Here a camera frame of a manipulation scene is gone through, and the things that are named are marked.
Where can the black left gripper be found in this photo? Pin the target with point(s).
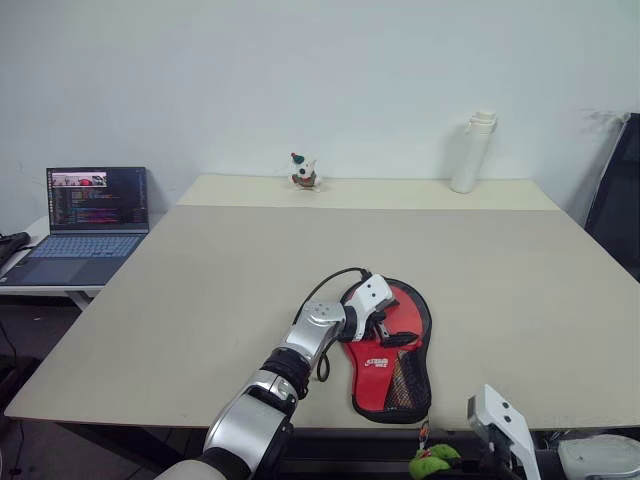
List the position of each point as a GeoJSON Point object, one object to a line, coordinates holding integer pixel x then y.
{"type": "Point", "coordinates": [375, 325]}

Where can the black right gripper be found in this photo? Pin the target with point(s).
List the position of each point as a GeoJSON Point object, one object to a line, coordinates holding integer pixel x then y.
{"type": "Point", "coordinates": [496, 442]}

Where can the red black mesh paddle case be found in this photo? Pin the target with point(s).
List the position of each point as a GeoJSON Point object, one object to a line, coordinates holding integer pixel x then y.
{"type": "Point", "coordinates": [375, 390]}

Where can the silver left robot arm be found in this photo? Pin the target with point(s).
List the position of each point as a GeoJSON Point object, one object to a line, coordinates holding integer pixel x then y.
{"type": "Point", "coordinates": [305, 340]}

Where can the green plush zipper charm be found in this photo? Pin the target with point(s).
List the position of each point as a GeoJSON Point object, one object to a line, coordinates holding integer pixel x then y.
{"type": "Point", "coordinates": [432, 457]}

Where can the light grey rounded object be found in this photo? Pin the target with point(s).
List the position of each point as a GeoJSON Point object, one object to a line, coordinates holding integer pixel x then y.
{"type": "Point", "coordinates": [595, 455]}

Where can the small white plush dog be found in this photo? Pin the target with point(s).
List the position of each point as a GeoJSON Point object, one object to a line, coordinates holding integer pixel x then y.
{"type": "Point", "coordinates": [304, 172]}

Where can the white plastic bottle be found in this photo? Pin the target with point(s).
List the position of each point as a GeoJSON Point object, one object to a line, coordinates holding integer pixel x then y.
{"type": "Point", "coordinates": [467, 155]}

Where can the black office chair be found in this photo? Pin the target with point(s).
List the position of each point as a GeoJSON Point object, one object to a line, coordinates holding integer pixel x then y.
{"type": "Point", "coordinates": [620, 200]}

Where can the open grey laptop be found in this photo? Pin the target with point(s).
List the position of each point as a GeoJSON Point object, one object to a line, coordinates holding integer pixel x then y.
{"type": "Point", "coordinates": [85, 250]}

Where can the white side desk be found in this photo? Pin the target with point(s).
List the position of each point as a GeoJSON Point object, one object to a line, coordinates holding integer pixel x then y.
{"type": "Point", "coordinates": [37, 227]}

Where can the black desk gadget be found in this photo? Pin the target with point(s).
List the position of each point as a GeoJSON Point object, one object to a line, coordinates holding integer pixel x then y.
{"type": "Point", "coordinates": [12, 245]}

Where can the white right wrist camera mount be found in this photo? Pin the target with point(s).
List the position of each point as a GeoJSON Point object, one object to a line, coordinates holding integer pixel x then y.
{"type": "Point", "coordinates": [505, 420]}

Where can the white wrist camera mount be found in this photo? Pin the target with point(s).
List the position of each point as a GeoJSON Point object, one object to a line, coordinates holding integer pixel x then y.
{"type": "Point", "coordinates": [505, 420]}
{"type": "Point", "coordinates": [372, 292]}

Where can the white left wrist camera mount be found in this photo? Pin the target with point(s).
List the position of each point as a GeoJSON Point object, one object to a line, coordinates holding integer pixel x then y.
{"type": "Point", "coordinates": [372, 292]}

